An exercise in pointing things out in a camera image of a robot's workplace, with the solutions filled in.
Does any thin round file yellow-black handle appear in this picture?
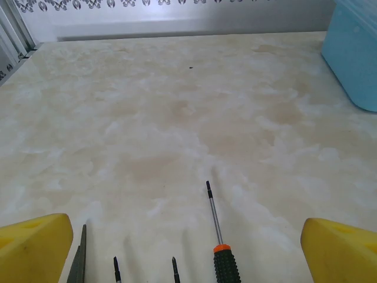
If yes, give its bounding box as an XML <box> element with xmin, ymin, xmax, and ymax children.
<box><xmin>113</xmin><ymin>256</ymin><xmax>122</xmax><ymax>283</ymax></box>

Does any aluminium frame beam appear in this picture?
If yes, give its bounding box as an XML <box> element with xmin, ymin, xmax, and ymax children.
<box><xmin>55</xmin><ymin>18</ymin><xmax>336</xmax><ymax>42</ymax></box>

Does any aluminium frame post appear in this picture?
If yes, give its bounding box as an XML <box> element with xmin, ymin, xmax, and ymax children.
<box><xmin>0</xmin><ymin>0</ymin><xmax>38</xmax><ymax>64</ymax></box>

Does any blue plastic tool box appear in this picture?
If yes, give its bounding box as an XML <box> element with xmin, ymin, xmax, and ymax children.
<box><xmin>320</xmin><ymin>0</ymin><xmax>377</xmax><ymax>113</ymax></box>

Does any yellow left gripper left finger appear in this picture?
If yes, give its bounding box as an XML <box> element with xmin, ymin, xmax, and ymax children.
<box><xmin>0</xmin><ymin>213</ymin><xmax>74</xmax><ymax>283</ymax></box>

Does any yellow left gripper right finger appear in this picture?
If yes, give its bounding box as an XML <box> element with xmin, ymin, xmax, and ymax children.
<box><xmin>300</xmin><ymin>217</ymin><xmax>377</xmax><ymax>283</ymax></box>

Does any large screwdriver orange-black handle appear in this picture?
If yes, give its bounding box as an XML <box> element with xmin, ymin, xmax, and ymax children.
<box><xmin>205</xmin><ymin>180</ymin><xmax>243</xmax><ymax>283</ymax></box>

